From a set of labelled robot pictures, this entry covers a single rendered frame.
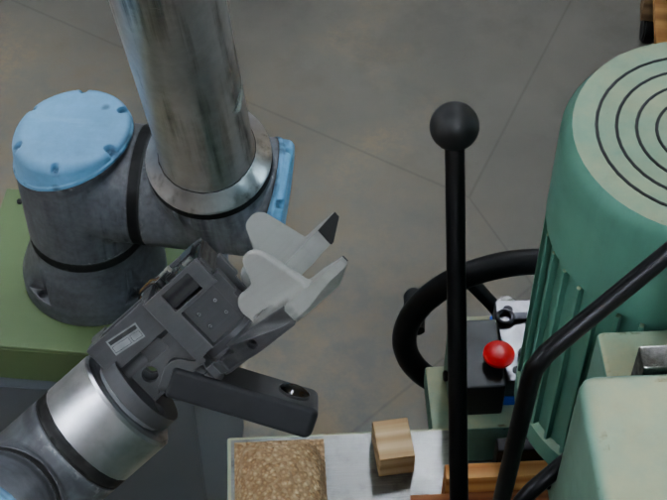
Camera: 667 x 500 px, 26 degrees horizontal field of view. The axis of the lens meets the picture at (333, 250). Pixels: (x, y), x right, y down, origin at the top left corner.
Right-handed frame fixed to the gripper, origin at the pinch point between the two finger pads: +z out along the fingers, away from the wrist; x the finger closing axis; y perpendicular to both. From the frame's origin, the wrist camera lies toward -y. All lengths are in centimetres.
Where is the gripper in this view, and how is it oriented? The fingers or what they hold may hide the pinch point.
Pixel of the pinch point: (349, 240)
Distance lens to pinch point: 106.9
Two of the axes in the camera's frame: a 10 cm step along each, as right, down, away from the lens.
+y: -6.7, -7.2, -2.0
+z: 7.5, -6.5, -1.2
